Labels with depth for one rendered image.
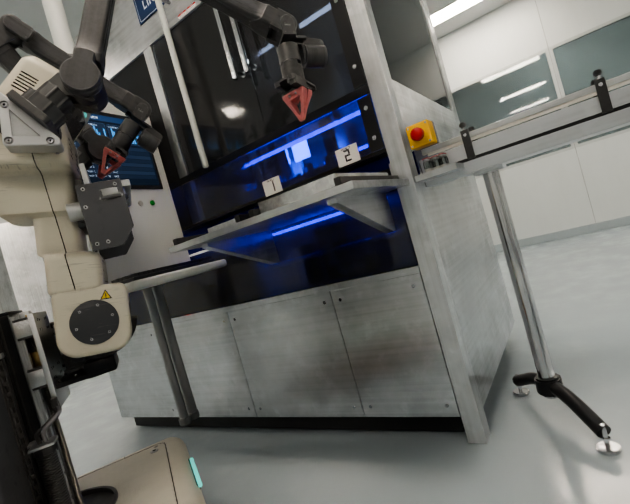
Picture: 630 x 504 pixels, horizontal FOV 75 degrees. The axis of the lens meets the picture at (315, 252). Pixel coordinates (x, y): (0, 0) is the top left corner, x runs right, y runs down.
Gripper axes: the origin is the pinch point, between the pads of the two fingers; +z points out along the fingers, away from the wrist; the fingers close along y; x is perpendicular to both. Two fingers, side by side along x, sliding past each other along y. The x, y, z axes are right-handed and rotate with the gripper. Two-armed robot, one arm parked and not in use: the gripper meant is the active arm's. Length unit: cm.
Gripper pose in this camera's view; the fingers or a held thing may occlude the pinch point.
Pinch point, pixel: (301, 117)
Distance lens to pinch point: 111.0
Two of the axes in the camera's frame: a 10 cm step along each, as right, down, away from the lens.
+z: 2.0, 9.7, -1.2
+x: -8.0, 2.3, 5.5
